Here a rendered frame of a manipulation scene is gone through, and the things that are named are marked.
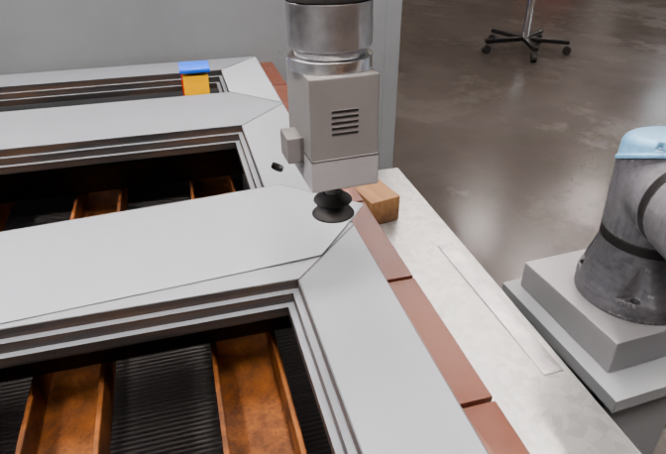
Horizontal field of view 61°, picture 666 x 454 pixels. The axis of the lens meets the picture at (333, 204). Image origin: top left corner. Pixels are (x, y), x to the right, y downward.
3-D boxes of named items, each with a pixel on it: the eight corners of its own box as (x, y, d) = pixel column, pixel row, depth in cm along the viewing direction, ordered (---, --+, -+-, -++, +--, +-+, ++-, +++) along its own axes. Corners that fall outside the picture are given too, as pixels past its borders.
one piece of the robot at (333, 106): (250, 18, 51) (264, 180, 59) (270, 38, 43) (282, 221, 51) (352, 11, 54) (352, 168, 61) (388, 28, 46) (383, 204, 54)
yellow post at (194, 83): (194, 163, 123) (182, 76, 113) (192, 154, 127) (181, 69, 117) (217, 160, 124) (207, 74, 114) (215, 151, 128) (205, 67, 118)
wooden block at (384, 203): (398, 219, 103) (400, 195, 100) (371, 227, 100) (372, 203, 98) (370, 195, 110) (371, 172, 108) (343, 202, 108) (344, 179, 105)
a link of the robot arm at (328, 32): (296, 8, 43) (274, -6, 50) (298, 67, 46) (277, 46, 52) (387, 1, 45) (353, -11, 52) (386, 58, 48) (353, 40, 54)
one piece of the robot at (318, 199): (308, 186, 57) (309, 203, 58) (319, 203, 54) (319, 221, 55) (345, 180, 58) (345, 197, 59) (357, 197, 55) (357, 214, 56)
